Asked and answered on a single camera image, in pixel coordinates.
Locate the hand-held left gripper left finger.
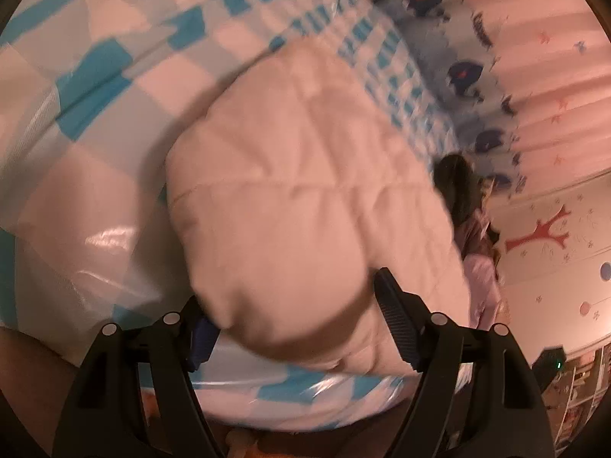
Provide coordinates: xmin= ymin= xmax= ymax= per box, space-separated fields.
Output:
xmin=50 ymin=296 xmax=226 ymax=458

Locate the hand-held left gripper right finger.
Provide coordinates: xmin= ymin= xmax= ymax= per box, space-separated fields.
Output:
xmin=373 ymin=267 xmax=557 ymax=458

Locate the cream quilted jacket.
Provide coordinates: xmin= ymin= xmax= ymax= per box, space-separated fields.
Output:
xmin=165 ymin=38 xmax=473 ymax=374

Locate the light pink garment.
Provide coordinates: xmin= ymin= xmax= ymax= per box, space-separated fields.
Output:
xmin=461 ymin=254 xmax=503 ymax=333

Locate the dusty pink garment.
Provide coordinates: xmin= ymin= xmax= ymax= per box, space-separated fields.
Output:
xmin=453 ymin=210 xmax=497 ymax=261

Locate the black garment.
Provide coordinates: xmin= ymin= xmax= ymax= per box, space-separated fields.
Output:
xmin=433 ymin=153 xmax=486 ymax=228

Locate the black device with green light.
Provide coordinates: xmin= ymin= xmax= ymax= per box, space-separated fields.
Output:
xmin=532 ymin=343 xmax=569 ymax=388

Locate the bookshelf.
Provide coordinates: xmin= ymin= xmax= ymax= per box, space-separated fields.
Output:
xmin=539 ymin=339 xmax=611 ymax=454

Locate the blue checkered plastic sheet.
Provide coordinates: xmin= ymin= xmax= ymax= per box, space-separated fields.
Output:
xmin=0 ymin=0 xmax=474 ymax=436

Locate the pink curtain with blue print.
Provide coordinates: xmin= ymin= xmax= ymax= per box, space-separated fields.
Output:
xmin=367 ymin=0 xmax=611 ymax=202

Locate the red tree wall sticker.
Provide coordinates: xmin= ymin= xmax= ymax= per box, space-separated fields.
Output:
xmin=505 ymin=204 xmax=572 ymax=253

